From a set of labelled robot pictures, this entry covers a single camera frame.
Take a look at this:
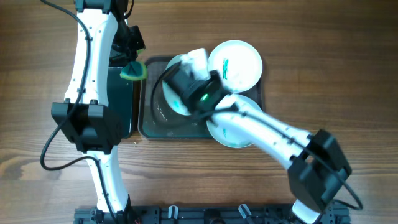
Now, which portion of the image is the white plate stained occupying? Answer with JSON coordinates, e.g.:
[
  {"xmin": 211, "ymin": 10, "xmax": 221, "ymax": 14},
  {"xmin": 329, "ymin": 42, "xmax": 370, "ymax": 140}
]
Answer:
[
  {"xmin": 208, "ymin": 40, "xmax": 263, "ymax": 93},
  {"xmin": 161, "ymin": 53, "xmax": 200, "ymax": 117}
]

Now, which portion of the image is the green yellow sponge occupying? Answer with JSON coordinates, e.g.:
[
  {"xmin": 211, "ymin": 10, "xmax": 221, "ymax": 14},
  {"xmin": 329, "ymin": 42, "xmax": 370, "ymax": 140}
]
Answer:
[{"xmin": 120, "ymin": 61, "xmax": 148, "ymax": 81}]

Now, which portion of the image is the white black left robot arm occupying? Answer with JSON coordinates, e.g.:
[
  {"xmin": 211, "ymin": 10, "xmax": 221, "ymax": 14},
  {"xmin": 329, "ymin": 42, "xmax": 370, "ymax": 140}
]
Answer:
[{"xmin": 51, "ymin": 1, "xmax": 147, "ymax": 223}]

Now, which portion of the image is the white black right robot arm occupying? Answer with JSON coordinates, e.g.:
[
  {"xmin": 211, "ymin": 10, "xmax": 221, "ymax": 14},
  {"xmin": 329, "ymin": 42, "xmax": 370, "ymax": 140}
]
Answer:
[{"xmin": 160, "ymin": 64, "xmax": 352, "ymax": 223}]

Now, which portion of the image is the black water tray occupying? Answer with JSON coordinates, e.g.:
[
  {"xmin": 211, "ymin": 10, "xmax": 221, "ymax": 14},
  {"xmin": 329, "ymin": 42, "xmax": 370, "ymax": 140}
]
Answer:
[{"xmin": 107, "ymin": 67, "xmax": 134, "ymax": 139}]

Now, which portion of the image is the dark grey serving tray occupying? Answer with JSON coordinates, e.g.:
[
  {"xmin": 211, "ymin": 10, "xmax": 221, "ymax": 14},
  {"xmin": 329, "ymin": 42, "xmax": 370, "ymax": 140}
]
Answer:
[{"xmin": 137, "ymin": 55, "xmax": 265, "ymax": 139}]

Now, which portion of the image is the white plate top stained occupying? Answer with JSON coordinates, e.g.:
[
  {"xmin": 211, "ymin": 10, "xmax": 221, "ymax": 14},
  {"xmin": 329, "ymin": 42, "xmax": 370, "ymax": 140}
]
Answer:
[{"xmin": 208, "ymin": 40, "xmax": 263, "ymax": 93}]

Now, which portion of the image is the light blue plate stained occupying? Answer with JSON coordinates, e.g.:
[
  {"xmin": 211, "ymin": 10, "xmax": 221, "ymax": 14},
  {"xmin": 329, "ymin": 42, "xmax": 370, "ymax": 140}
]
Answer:
[{"xmin": 206, "ymin": 94, "xmax": 266, "ymax": 149}]

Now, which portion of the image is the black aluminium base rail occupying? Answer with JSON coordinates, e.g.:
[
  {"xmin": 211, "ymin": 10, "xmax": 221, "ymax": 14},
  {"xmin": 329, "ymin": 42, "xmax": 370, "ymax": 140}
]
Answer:
[{"xmin": 73, "ymin": 203, "xmax": 351, "ymax": 224}]

